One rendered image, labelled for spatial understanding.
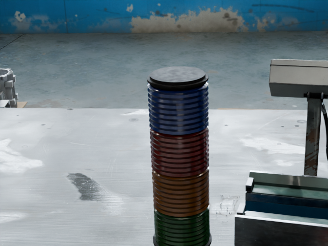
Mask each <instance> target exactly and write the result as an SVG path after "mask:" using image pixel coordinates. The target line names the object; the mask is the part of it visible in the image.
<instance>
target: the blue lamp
mask: <svg viewBox="0 0 328 246"><path fill-rule="evenodd" d="M147 86H148V89H147V90H148V97H149V98H148V102H149V103H148V106H149V109H148V111H149V122H150V123H149V126H150V128H151V129H153V130H154V131H156V132H159V133H162V134H166V135H188V134H194V133H197V132H200V131H202V130H203V129H205V128H206V127H207V126H208V125H209V121H208V120H209V116H208V115H209V112H208V110H209V107H208V104H209V102H208V99H209V97H208V81H207V82H205V84H203V85H202V86H200V87H197V88H193V89H188V90H163V89H158V88H155V87H153V86H152V85H151V84H149V83H147Z"/></svg>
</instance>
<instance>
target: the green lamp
mask: <svg viewBox="0 0 328 246"><path fill-rule="evenodd" d="M153 208H154V209H153V211H154V229H155V230H154V232H155V239H156V243H157V244H158V245H159V246H205V245H206V244H207V243H208V241H209V237H210V220H209V219H210V216H209V215H210V212H209V210H210V208H209V206H208V208H207V209H206V210H204V211H203V212H201V213H199V214H196V215H193V216H188V217H173V216H168V215H165V214H162V213H160V212H159V211H157V210H156V209H155V207H154V206H153Z"/></svg>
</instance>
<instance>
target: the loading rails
mask: <svg viewBox="0 0 328 246"><path fill-rule="evenodd" d="M234 246H328V177H320V176H310V175H299V174H288V173H277V172H266V171H256V170H250V172H249V178H248V180H247V183H246V203H245V204H242V203H240V204H239V207H238V210H237V215H235V227H234Z"/></svg>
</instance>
